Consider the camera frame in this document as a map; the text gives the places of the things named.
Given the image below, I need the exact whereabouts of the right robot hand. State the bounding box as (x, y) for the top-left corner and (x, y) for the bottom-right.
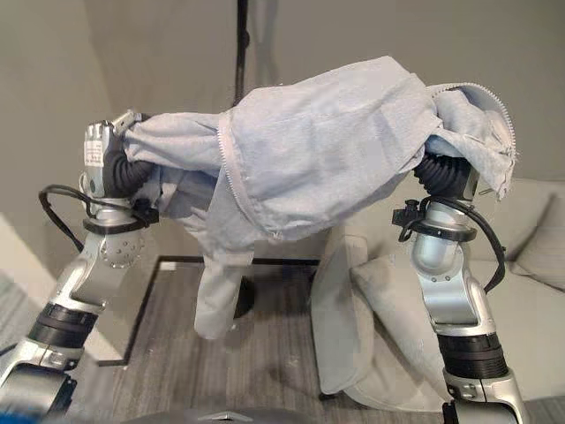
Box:
(413, 150), (483, 201)

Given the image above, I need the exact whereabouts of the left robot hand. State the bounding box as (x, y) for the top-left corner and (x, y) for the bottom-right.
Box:
(81, 110), (154, 205)

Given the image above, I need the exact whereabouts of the light blue zip jacket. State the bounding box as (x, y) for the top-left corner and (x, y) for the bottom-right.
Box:
(124, 54), (518, 341)

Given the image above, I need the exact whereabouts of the light grey sofa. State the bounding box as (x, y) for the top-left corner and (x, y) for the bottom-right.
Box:
(310, 177), (565, 404)

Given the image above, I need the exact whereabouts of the light grey sofa cushion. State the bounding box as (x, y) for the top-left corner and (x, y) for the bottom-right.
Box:
(350, 253), (448, 401)

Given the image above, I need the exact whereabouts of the black clothes rack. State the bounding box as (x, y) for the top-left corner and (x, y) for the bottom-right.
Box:
(231, 0), (258, 320)

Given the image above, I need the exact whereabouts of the dark robot torso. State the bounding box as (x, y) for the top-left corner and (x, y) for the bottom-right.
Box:
(131, 407), (294, 424)

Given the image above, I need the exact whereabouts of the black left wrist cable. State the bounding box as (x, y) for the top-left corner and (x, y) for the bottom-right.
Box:
(38, 183), (161, 254)

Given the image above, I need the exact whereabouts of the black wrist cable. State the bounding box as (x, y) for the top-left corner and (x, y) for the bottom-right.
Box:
(38, 183), (161, 254)
(391, 198), (507, 293)

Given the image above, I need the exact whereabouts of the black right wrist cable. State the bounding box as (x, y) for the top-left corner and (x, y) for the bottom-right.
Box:
(391, 198), (507, 293)

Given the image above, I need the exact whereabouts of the black floor frame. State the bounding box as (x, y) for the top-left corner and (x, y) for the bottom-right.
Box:
(95, 254), (320, 368)

